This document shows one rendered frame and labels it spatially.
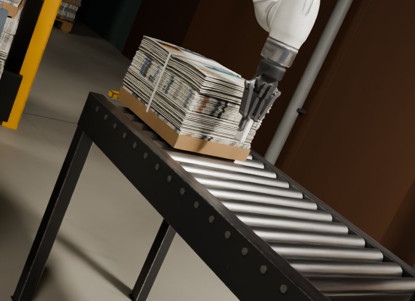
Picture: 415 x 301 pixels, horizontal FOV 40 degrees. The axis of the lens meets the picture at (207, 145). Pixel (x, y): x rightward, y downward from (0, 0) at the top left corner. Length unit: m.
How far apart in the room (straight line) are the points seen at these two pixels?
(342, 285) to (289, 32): 0.66
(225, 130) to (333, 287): 0.64
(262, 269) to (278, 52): 0.61
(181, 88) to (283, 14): 0.35
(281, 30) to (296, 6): 0.07
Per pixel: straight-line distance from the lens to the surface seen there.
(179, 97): 1.64
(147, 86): 1.78
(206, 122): 1.65
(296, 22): 1.54
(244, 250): 1.25
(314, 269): 1.30
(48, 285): 2.34
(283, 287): 1.18
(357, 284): 1.34
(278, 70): 1.57
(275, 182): 1.79
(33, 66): 3.65
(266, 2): 1.67
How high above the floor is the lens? 1.24
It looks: 14 degrees down
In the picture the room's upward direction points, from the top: 24 degrees clockwise
